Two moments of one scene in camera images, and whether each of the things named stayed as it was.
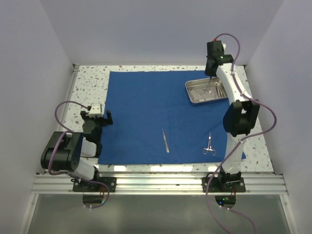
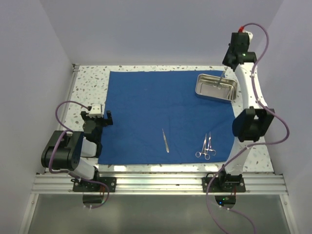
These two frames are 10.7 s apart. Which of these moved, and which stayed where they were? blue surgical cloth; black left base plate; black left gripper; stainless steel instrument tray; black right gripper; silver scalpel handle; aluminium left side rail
Moved: stainless steel instrument tray; black right gripper
Stayed: silver scalpel handle; blue surgical cloth; aluminium left side rail; black left gripper; black left base plate
